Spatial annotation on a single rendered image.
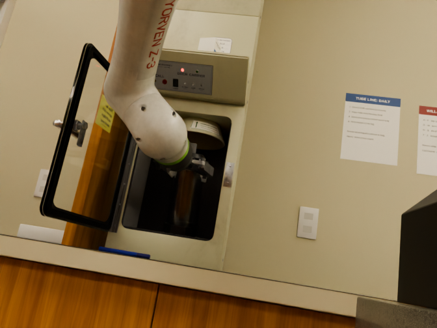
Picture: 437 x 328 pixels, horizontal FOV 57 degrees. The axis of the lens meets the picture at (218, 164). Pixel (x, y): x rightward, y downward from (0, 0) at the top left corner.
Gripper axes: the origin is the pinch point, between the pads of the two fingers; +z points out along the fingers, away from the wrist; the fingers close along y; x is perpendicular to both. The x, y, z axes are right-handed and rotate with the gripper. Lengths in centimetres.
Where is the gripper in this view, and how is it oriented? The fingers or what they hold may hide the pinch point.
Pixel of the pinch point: (188, 173)
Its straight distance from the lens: 120.0
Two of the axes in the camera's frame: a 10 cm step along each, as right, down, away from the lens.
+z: 0.9, 2.7, 9.6
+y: -9.8, -1.3, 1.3
